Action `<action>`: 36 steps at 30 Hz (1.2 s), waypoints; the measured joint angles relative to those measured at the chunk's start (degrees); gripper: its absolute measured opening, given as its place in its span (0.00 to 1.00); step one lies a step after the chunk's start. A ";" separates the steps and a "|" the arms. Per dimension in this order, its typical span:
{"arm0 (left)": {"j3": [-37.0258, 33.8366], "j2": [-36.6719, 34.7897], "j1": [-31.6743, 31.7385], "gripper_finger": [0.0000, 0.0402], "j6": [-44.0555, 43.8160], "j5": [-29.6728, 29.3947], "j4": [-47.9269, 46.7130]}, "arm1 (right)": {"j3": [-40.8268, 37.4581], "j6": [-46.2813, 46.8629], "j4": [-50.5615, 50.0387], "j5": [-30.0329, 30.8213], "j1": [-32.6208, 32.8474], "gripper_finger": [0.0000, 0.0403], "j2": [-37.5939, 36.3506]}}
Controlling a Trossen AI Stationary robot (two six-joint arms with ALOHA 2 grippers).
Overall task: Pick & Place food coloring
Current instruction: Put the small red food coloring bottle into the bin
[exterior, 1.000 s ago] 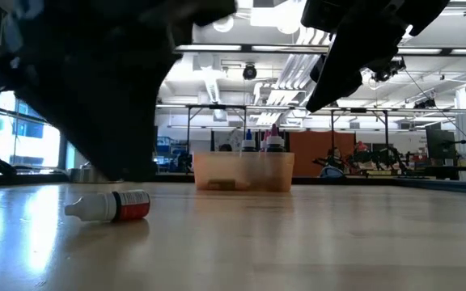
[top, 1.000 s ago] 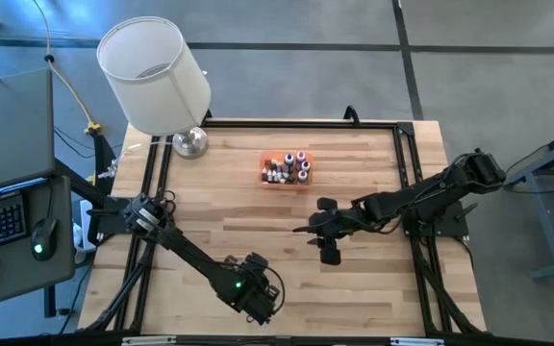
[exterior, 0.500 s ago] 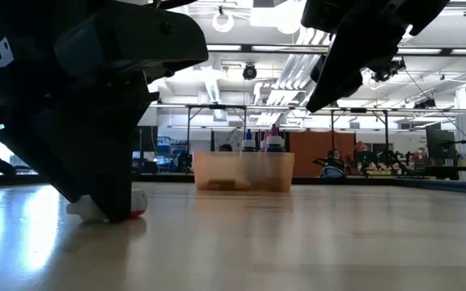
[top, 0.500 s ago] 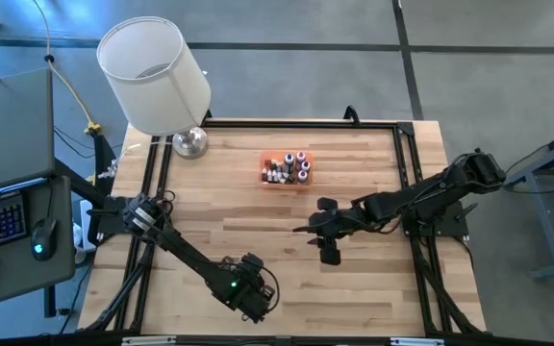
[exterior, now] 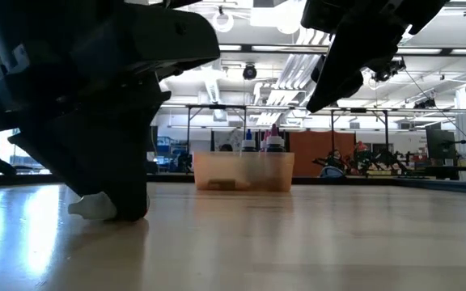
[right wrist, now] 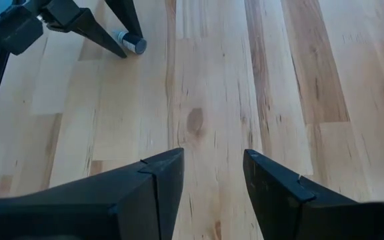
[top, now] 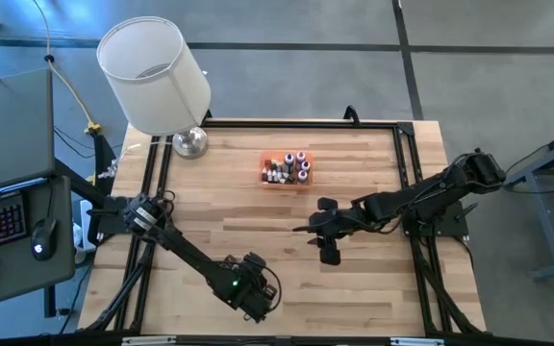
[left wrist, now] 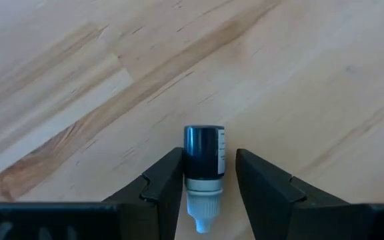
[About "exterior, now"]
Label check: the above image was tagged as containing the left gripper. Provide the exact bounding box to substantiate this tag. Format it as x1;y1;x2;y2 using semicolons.
0;2;221;141

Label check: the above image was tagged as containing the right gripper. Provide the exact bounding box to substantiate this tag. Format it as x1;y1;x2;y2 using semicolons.
300;0;449;115

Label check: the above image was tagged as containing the small white object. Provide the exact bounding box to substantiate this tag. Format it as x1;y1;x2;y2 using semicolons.
67;191;151;221

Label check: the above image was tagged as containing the black robot arm white base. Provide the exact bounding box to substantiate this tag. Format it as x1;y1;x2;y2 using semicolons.
312;149;346;179

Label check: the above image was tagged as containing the orange partition panel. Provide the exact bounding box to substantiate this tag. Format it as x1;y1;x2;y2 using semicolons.
289;130;356;178

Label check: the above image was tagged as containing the pink tipped squeeze bottle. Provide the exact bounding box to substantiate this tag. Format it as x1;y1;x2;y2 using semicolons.
265;123;286;154

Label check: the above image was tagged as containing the blue tipped squeeze bottle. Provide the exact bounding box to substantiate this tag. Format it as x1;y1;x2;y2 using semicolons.
240;129;258;154

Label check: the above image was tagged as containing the small pink tipped bottle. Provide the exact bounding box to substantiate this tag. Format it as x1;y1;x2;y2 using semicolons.
259;129;271;154

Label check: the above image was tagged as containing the orange translucent plastic bin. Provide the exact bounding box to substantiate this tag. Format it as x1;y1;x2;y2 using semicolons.
193;150;296;193

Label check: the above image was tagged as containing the black computer monitor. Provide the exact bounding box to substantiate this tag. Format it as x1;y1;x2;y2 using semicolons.
425;128;457;161

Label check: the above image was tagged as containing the black station frame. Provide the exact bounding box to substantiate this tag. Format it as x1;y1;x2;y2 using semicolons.
185;103;249;163
328;107;391;163

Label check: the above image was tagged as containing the black ceiling camera rig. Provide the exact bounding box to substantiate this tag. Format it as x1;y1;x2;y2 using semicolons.
371;57;407;83

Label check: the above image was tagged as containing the black dome camera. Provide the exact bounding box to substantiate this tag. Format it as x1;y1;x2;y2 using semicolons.
242;63;259;82

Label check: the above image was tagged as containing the white ring lamp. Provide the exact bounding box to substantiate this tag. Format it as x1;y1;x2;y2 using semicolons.
211;9;235;34

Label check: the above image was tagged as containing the black table edge rail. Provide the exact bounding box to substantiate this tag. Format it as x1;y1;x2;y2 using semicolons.
0;172;466;196

